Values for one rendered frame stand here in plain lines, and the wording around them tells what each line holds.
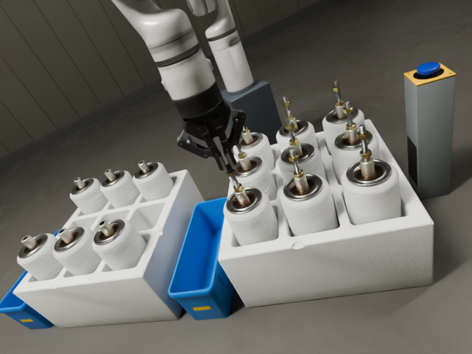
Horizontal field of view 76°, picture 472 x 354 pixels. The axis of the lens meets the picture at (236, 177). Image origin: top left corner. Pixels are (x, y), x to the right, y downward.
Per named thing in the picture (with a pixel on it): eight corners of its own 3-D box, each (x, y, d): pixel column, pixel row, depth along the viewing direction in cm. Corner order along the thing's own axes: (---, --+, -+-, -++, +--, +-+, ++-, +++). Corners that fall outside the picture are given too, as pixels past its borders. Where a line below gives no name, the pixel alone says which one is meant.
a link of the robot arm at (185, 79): (212, 67, 54) (198, 31, 50) (224, 82, 44) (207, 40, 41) (166, 88, 54) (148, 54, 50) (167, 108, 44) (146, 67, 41)
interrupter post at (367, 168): (377, 176, 53) (376, 161, 51) (363, 180, 54) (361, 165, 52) (373, 168, 55) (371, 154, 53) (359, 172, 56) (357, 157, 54)
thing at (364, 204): (411, 253, 59) (408, 182, 49) (360, 262, 61) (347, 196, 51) (392, 218, 67) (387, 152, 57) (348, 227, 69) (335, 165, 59)
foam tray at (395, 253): (252, 198, 101) (233, 154, 91) (376, 170, 91) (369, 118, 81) (246, 308, 70) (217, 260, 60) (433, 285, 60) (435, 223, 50)
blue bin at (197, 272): (211, 230, 96) (194, 203, 89) (243, 224, 92) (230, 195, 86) (189, 324, 72) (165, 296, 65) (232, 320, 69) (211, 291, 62)
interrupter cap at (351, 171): (399, 181, 50) (399, 178, 50) (352, 192, 52) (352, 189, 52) (383, 157, 57) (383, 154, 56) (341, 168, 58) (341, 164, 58)
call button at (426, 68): (414, 75, 64) (413, 66, 63) (434, 69, 63) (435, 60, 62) (421, 81, 61) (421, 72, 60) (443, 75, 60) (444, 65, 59)
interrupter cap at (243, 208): (230, 192, 65) (228, 190, 64) (263, 186, 62) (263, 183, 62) (224, 218, 59) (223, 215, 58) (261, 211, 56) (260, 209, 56)
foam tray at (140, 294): (117, 227, 116) (89, 192, 106) (209, 209, 104) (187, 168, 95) (58, 328, 86) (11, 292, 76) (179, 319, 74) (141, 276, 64)
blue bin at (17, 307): (78, 251, 113) (57, 229, 106) (102, 246, 109) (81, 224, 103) (24, 332, 89) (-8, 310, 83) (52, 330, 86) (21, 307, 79)
